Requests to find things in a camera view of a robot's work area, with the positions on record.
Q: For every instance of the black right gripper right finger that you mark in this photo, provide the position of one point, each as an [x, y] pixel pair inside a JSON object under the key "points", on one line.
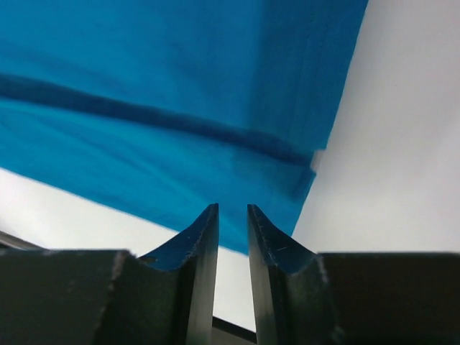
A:
{"points": [[303, 297]]}

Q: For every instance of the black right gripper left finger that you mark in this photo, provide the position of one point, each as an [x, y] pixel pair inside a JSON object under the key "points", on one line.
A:
{"points": [[111, 296]]}

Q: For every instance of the blue polo t-shirt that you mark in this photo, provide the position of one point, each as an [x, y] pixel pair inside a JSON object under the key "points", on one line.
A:
{"points": [[160, 108]]}

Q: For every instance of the aluminium side rail left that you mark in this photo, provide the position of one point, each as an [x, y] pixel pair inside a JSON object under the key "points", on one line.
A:
{"points": [[7, 241]]}

